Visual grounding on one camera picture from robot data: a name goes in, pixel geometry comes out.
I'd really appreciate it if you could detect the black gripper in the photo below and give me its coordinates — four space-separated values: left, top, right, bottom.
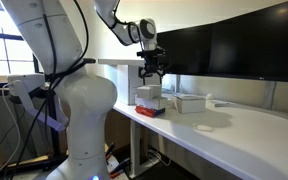
138 56 165 85

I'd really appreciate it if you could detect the small white top box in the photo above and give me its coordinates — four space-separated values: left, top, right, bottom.
136 85 161 99

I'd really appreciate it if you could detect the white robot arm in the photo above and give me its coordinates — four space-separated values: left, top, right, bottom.
0 0 117 180

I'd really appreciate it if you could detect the white middle stack box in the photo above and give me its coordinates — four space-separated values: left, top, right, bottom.
135 97 167 110

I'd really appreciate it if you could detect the large open cardboard box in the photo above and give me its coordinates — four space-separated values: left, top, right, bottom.
97 58 162 106

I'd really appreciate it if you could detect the white square box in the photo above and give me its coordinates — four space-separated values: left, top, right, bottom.
174 95 206 114

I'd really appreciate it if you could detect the black left monitor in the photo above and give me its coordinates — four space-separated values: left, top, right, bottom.
157 24 213 75

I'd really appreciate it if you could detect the black monitor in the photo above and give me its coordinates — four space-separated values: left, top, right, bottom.
157 24 213 75
208 2 288 82

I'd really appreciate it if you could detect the small white round object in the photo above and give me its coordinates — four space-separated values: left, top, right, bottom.
206 93 214 100

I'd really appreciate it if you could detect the white desk leg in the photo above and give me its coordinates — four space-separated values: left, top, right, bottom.
129 121 159 179

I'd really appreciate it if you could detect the black right monitor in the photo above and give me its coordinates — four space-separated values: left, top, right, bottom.
208 2 288 82

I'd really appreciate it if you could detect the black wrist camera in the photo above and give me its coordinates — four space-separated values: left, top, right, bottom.
136 47 166 58

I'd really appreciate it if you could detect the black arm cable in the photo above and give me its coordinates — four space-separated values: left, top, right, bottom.
43 0 145 84

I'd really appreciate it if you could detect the white floor cable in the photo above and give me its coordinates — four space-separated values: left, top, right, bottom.
145 148 172 167

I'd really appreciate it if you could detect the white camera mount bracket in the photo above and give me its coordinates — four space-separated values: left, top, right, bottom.
7 74 68 132

